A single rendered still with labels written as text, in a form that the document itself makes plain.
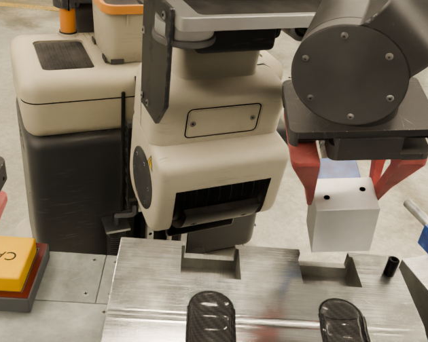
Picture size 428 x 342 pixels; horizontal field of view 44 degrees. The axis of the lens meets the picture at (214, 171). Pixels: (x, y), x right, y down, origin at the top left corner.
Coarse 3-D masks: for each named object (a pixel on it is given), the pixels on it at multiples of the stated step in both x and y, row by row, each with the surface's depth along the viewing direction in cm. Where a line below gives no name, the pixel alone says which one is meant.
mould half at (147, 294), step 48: (144, 240) 48; (144, 288) 44; (192, 288) 44; (240, 288) 45; (288, 288) 45; (336, 288) 46; (384, 288) 47; (144, 336) 40; (240, 336) 41; (288, 336) 41; (384, 336) 42
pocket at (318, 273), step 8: (304, 264) 50; (312, 264) 50; (320, 264) 51; (328, 264) 51; (336, 264) 51; (344, 264) 51; (352, 264) 49; (304, 272) 51; (312, 272) 51; (320, 272) 51; (328, 272) 51; (336, 272) 51; (344, 272) 51; (352, 272) 49; (304, 280) 50; (312, 280) 50; (320, 280) 50; (328, 280) 50; (336, 280) 51; (344, 280) 51; (352, 280) 49
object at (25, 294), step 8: (40, 248) 56; (40, 256) 55; (40, 264) 54; (32, 272) 53; (32, 280) 52; (24, 288) 51; (0, 296) 50; (8, 296) 50; (16, 296) 50; (24, 296) 50
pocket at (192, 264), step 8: (184, 248) 49; (184, 256) 49; (192, 256) 50; (200, 256) 50; (208, 256) 50; (216, 256) 50; (224, 256) 50; (232, 256) 50; (184, 264) 50; (192, 264) 50; (200, 264) 50; (208, 264) 50; (216, 264) 50; (224, 264) 50; (232, 264) 50; (184, 272) 49; (192, 272) 50; (200, 272) 50; (208, 272) 50; (216, 272) 50; (224, 272) 50; (232, 272) 50
